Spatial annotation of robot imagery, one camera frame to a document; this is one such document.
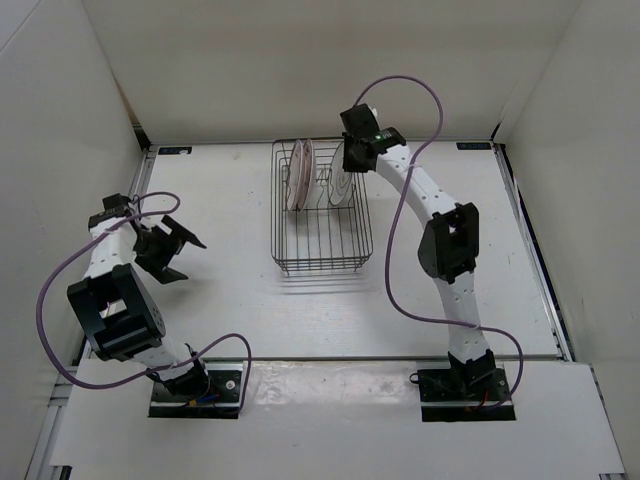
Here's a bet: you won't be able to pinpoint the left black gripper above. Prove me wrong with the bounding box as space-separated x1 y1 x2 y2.
132 214 202 283

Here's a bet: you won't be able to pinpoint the white plate with dark rim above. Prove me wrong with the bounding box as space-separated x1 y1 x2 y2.
328 142 353 207

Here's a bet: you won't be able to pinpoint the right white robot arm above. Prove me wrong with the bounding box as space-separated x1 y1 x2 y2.
342 127 496 400

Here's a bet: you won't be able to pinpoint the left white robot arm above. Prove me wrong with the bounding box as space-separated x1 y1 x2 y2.
67 215 210 400

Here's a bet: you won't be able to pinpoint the inner pink patterned plate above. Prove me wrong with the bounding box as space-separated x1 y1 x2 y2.
296 139 316 211

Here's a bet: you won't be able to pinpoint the pink patterned plate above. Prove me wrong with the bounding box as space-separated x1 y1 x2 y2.
285 140 303 211
296 139 316 211

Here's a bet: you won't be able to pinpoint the outer pink patterned plate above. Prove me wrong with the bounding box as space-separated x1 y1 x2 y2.
285 140 303 211

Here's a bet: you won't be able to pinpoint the left table label sticker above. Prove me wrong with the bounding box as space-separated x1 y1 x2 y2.
157 146 192 155

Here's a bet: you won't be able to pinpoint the table label sticker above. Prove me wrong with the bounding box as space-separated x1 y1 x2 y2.
456 142 492 151
157 146 192 155

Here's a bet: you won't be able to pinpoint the right table label sticker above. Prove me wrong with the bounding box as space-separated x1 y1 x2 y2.
456 142 492 151

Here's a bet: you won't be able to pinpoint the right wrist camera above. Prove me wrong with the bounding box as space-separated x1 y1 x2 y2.
340 104 380 140

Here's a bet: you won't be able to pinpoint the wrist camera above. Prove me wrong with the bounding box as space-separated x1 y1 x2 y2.
340 104 380 140
88 193 133 230

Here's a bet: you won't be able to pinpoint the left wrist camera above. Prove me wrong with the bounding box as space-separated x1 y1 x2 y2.
88 193 133 230

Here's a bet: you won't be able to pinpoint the metal wire dish rack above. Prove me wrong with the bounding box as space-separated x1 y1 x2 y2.
270 137 374 275

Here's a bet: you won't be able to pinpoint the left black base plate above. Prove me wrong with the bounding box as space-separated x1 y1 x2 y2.
147 362 246 420

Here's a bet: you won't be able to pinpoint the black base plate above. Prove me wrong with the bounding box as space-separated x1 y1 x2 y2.
409 368 516 423
147 362 246 420

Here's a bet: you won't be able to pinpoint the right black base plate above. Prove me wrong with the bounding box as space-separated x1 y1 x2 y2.
409 368 516 423

